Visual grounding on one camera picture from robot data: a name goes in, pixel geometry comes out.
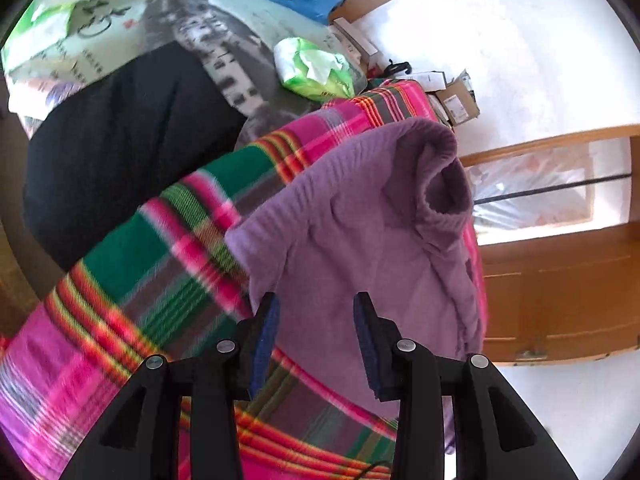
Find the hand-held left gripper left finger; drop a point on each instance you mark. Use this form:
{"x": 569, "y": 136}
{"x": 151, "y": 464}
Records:
{"x": 265, "y": 345}

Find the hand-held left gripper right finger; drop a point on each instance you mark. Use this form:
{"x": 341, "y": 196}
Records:
{"x": 367, "y": 345}

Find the purple fleece pants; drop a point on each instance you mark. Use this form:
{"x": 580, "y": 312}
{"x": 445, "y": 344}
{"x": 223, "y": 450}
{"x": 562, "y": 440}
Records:
{"x": 350, "y": 220}

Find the plaid bed sheet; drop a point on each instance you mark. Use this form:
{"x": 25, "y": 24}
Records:
{"x": 150, "y": 260}

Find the metal door lock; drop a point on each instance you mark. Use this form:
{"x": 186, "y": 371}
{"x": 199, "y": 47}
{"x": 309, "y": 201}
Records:
{"x": 531, "y": 354}

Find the wooden door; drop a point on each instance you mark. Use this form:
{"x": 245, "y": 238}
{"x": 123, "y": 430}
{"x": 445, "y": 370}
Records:
{"x": 560, "y": 290}

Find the printed plastic door curtain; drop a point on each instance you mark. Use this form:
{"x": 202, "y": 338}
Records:
{"x": 530, "y": 185}

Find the black chair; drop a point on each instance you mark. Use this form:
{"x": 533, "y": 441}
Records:
{"x": 125, "y": 150}

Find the black curtain pole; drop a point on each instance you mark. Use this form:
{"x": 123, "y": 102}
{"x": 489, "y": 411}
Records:
{"x": 550, "y": 188}

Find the labelled cardboard box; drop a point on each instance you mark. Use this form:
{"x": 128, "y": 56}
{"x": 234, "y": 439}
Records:
{"x": 460, "y": 105}

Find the white flat box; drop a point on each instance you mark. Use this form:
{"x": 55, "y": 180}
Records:
{"x": 352, "y": 42}

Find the wooden door frame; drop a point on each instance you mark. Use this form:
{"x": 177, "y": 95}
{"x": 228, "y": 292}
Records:
{"x": 550, "y": 142}

